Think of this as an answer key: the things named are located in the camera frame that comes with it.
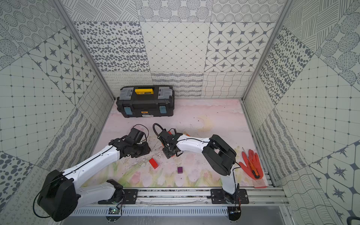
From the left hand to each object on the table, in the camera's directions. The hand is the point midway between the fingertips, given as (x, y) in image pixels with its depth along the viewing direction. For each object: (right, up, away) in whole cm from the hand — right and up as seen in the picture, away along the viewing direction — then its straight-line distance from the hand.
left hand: (151, 151), depth 82 cm
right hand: (+12, -2, +7) cm, 14 cm away
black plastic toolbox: (-8, +31, +14) cm, 35 cm away
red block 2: (+1, -8, +2) cm, 8 cm away
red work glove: (+64, -17, -3) cm, 66 cm away
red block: (+11, +12, -5) cm, 17 cm away
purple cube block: (+17, -11, -1) cm, 20 cm away
